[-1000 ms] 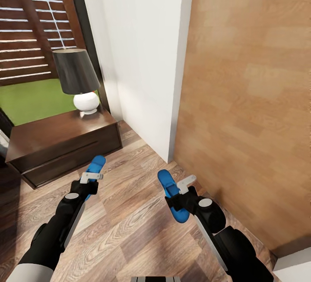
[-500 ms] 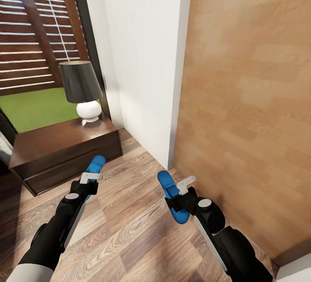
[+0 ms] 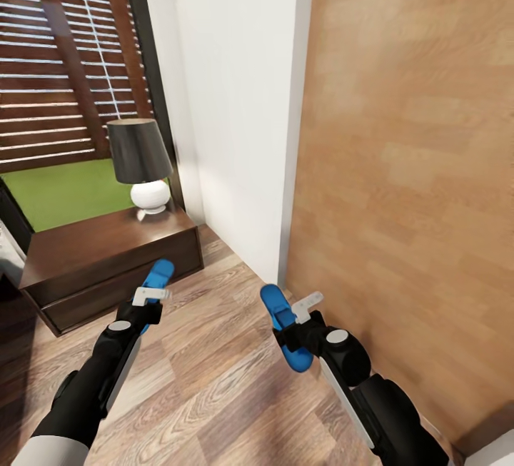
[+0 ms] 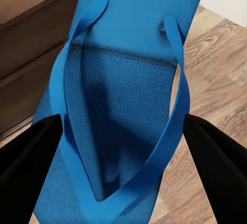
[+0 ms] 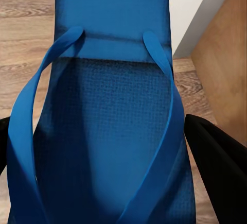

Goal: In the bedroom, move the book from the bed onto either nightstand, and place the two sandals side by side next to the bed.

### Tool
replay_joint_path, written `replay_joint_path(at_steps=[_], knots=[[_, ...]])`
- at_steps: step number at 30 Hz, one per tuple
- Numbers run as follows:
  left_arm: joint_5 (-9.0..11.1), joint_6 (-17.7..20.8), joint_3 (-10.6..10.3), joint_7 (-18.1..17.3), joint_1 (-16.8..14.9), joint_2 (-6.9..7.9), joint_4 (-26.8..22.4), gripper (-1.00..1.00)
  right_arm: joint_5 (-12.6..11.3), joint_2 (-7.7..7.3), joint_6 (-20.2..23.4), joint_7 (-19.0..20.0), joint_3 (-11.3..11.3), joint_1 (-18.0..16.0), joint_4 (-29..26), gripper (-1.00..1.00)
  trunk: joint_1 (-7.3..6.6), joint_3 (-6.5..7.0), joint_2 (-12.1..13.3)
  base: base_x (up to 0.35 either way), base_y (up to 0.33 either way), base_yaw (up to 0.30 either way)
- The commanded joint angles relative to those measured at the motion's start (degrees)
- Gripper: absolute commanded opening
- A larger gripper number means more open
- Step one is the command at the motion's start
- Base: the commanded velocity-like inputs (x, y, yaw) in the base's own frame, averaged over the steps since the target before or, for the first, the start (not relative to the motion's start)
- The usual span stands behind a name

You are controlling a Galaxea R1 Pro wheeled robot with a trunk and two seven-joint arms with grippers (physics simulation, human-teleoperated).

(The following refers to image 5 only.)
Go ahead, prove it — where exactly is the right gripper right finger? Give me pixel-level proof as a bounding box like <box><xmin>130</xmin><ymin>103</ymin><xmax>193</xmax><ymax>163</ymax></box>
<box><xmin>184</xmin><ymin>114</ymin><xmax>247</xmax><ymax>224</ymax></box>

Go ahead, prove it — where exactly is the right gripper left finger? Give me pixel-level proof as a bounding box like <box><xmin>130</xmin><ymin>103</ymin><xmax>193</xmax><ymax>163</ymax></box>
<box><xmin>0</xmin><ymin>117</ymin><xmax>10</xmax><ymax>175</ymax></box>

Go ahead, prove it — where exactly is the sandal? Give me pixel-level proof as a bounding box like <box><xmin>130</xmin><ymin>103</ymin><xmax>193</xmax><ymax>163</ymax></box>
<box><xmin>6</xmin><ymin>0</ymin><xmax>196</xmax><ymax>224</ymax></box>

